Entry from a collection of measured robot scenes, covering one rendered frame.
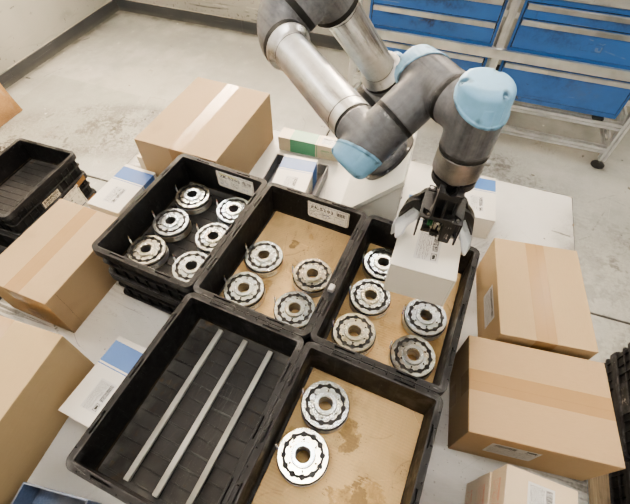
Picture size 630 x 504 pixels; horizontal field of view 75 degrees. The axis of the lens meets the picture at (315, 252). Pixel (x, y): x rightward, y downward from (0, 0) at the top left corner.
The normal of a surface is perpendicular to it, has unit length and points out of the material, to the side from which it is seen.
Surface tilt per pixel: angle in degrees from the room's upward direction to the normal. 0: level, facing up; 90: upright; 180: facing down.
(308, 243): 0
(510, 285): 0
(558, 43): 90
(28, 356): 0
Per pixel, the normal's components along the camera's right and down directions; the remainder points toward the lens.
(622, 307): 0.01, -0.60
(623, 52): -0.33, 0.76
